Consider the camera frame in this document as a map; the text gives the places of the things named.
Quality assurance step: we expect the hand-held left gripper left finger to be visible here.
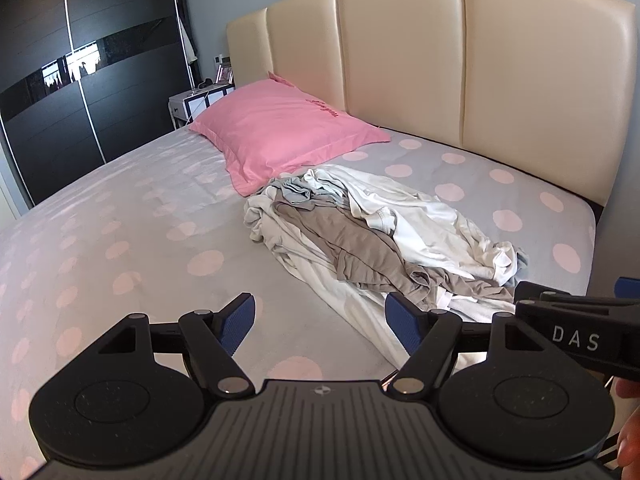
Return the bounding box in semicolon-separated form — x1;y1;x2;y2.
82;293;257;400

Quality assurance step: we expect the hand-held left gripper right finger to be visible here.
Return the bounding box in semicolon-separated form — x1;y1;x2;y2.
385;292;556;401

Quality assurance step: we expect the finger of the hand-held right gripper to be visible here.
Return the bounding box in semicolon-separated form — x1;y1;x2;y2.
616;276;640;302
514;281;640;313

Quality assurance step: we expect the cream t-shirt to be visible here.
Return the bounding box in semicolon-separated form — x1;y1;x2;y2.
244;185;516;376

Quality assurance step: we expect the person's right hand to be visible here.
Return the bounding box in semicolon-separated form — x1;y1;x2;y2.
615;377;640;471

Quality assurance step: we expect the taupe garment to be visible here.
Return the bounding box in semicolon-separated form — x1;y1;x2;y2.
272;200;506;311

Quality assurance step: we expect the light blue garment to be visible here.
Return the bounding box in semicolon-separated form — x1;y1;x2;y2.
277;175;321;206

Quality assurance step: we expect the bed with pink-dotted sheet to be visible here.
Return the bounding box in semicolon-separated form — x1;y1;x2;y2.
0;120;601;466

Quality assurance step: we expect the pink pillow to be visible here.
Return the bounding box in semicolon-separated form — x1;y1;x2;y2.
187;72;392;198

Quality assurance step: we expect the white nightstand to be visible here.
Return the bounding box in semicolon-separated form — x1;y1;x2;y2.
167;82;236;131

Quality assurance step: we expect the black sliding wardrobe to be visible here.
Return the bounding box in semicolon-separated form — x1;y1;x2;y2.
0;0;198;221

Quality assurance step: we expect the cream padded headboard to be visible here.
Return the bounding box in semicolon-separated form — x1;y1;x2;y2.
226;0;638;221

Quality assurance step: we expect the white cable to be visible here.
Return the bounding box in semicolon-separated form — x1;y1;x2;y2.
186;87;208;127

